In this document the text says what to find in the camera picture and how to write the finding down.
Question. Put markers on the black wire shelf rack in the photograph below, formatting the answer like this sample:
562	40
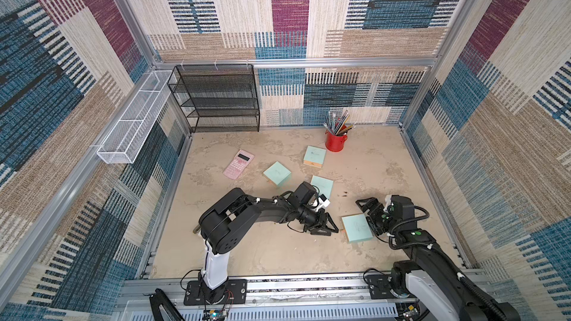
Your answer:
217	98

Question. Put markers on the pink calculator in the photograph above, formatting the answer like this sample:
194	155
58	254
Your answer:
239	163

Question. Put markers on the white mesh wall basket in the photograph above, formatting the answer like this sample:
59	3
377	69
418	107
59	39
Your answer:
128	135

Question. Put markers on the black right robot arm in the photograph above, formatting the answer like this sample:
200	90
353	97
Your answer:
428	274

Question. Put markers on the pencils bundle in cup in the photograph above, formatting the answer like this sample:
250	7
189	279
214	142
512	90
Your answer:
338	124

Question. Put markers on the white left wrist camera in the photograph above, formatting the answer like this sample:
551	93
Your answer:
320	203

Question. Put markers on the left mint jewelry box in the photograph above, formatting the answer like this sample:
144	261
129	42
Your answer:
277	173

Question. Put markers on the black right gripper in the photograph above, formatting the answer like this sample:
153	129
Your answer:
378	214

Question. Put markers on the red pencil cup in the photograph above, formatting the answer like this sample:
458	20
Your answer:
335	143

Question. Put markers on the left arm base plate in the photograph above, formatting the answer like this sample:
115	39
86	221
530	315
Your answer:
233	291

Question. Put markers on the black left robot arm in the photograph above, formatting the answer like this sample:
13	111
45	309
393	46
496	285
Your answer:
225	224

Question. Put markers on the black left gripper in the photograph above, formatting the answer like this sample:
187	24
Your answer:
318	229

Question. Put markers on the back mint jewelry box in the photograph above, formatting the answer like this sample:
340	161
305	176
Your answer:
314	156

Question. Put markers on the middle mint jewelry box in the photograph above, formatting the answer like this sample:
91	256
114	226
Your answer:
323	185

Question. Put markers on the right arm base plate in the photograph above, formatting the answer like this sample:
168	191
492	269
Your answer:
379	287

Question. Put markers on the mint drawer jewelry box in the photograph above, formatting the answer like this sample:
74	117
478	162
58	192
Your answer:
356	228

